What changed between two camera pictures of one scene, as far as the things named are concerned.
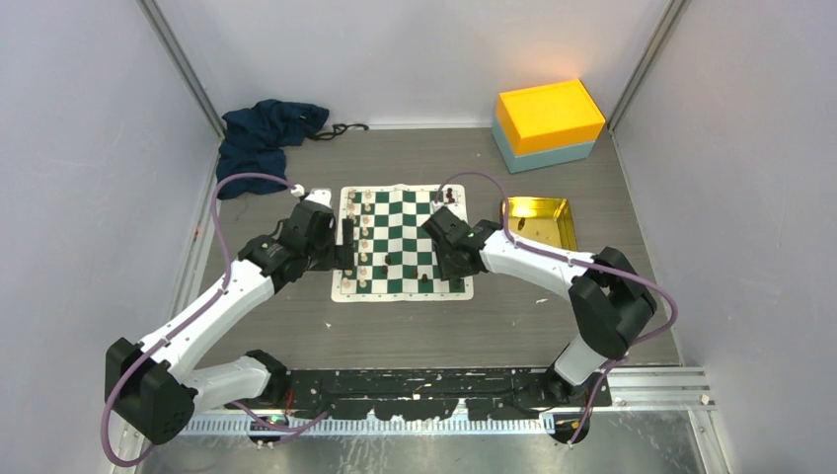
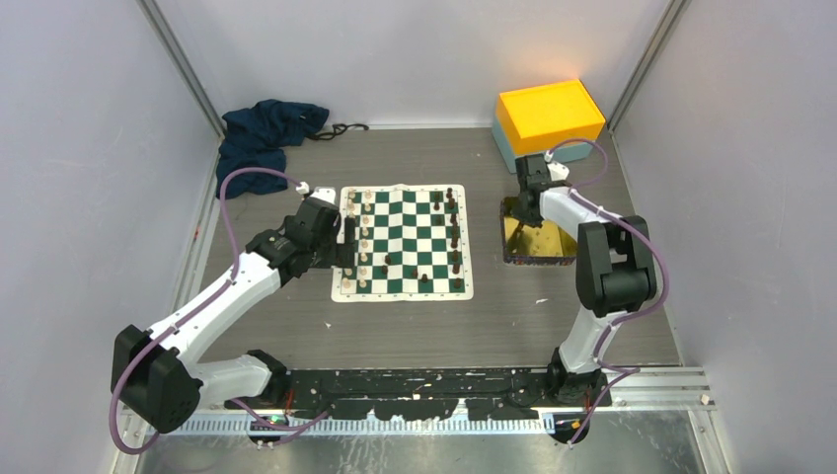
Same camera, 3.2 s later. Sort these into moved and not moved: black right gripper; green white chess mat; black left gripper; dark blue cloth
Moved: black right gripper
Not moved: black left gripper; dark blue cloth; green white chess mat
